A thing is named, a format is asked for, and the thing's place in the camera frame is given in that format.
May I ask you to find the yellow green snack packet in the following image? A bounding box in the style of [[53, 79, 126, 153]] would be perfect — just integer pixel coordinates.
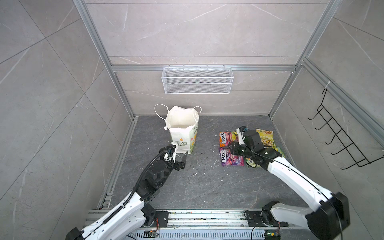
[[256, 129, 276, 148]]

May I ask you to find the magenta snack packet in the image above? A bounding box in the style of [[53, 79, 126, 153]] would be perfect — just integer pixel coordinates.
[[219, 147, 244, 167]]

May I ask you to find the yellow orange snack packet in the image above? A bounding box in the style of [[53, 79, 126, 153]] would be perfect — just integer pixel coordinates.
[[219, 131, 239, 147]]

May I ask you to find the white floral paper bag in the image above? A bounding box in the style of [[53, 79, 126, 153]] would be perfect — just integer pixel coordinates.
[[154, 104, 202, 154]]

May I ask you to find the yellow lemon candy packet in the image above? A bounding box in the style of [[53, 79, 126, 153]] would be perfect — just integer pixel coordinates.
[[245, 158, 258, 168]]

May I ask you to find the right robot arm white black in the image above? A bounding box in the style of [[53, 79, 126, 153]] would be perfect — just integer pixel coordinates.
[[229, 127, 351, 240]]

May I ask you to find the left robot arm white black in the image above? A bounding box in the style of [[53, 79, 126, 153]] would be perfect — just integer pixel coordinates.
[[65, 148, 188, 240]]

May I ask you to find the green circuit board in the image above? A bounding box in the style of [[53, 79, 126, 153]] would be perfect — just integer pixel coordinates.
[[265, 230, 281, 240]]

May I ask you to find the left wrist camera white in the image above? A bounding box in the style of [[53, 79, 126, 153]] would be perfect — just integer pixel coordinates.
[[164, 143, 178, 164]]

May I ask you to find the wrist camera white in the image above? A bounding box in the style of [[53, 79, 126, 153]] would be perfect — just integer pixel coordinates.
[[237, 126, 249, 139], [164, 143, 178, 164]]

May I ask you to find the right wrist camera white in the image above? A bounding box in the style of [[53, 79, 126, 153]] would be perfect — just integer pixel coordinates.
[[237, 126, 249, 139]]

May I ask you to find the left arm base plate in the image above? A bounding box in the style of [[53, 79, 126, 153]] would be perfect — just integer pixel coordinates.
[[143, 211, 169, 228]]

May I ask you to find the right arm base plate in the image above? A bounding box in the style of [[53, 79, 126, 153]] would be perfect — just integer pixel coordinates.
[[244, 210, 289, 228]]

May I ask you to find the aluminium front rail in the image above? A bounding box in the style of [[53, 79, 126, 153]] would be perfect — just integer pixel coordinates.
[[82, 209, 334, 231]]

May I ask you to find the white wire mesh basket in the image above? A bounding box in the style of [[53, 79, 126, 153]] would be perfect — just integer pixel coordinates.
[[162, 67, 234, 95]]

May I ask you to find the black wire hook rack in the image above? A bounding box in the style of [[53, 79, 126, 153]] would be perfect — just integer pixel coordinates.
[[308, 89, 384, 170]]

